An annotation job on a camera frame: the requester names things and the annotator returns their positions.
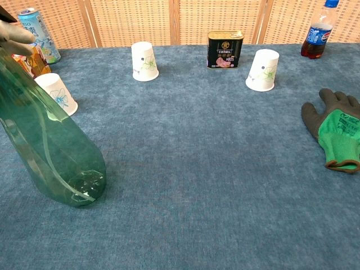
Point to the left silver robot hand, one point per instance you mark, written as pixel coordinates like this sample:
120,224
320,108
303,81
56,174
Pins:
14,35

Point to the green transparent spray bottle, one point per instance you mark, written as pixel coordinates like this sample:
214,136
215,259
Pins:
56,157

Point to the cola bottle blue cap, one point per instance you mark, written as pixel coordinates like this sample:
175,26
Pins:
317,36

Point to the tall light blue drink can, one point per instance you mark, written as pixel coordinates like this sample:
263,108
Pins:
42,33

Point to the orange snack packet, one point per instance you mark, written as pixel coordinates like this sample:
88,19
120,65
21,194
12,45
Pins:
38,63

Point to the white paper cup blue flower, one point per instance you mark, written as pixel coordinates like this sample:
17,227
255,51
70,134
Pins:
59,92

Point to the bamboo folding screen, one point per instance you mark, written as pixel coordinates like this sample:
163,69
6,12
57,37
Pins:
129,19

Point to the white paper cup green flower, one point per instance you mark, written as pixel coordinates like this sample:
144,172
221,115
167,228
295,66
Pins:
263,73
144,64

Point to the black luncheon meat tin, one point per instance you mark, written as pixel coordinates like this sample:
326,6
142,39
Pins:
225,50

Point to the blue carpet table cover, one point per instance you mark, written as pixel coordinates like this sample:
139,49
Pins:
197,182

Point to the green black work glove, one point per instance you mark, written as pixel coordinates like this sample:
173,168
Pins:
340,137

